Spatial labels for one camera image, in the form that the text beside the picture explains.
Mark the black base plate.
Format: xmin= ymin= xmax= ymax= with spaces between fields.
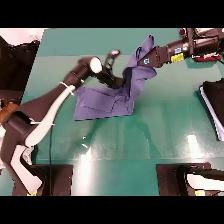
xmin=156 ymin=162 xmax=214 ymax=197
xmin=31 ymin=163 xmax=75 ymax=197

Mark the black garment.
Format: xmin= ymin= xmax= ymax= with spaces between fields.
xmin=201 ymin=78 xmax=224 ymax=132

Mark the purple polo shirt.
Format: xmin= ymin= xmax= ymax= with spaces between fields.
xmin=73 ymin=34 xmax=158 ymax=121

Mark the heap of clothes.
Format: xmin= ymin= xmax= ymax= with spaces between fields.
xmin=0 ymin=34 xmax=41 ymax=101

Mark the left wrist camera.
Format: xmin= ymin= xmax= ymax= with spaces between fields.
xmin=103 ymin=49 xmax=122 ymax=73

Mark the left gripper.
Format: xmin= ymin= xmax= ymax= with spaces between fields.
xmin=97 ymin=64 xmax=127 ymax=90

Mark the white garment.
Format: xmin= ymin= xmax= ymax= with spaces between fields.
xmin=198 ymin=85 xmax=224 ymax=143

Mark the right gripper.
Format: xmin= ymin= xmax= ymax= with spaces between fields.
xmin=139 ymin=46 xmax=162 ymax=70

